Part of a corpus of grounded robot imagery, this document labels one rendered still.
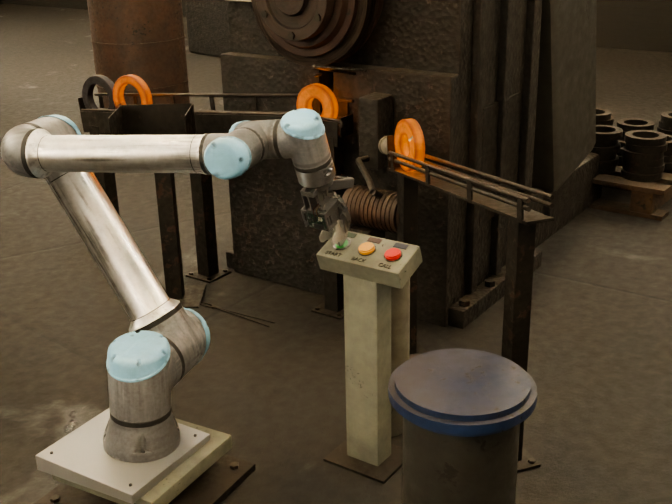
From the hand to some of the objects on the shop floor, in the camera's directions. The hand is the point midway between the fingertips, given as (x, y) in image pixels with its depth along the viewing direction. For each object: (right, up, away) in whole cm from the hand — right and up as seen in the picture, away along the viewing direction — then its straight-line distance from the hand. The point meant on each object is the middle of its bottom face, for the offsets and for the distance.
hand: (340, 239), depth 228 cm
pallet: (+122, +35, +250) cm, 280 cm away
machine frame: (+18, -9, +144) cm, 145 cm away
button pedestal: (+8, -58, +19) cm, 62 cm away
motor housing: (+13, -33, +83) cm, 90 cm away
